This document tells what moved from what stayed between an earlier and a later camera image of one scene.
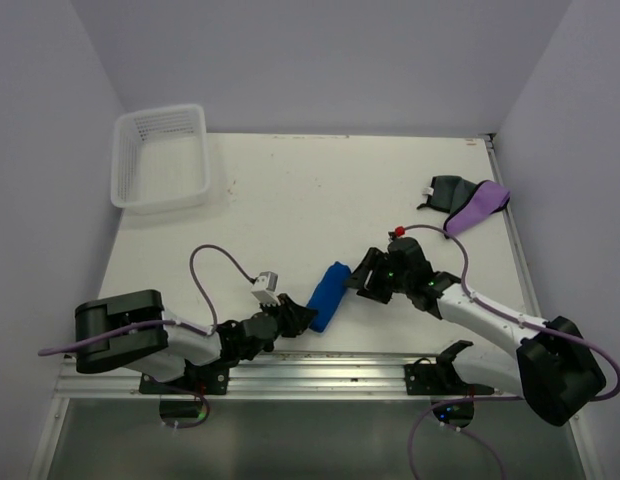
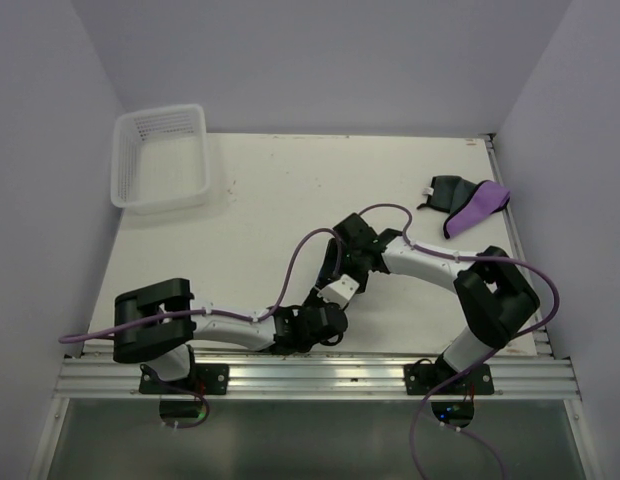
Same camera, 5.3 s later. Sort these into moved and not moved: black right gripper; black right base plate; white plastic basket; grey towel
Moved: black right gripper
Not moved: grey towel; black right base plate; white plastic basket
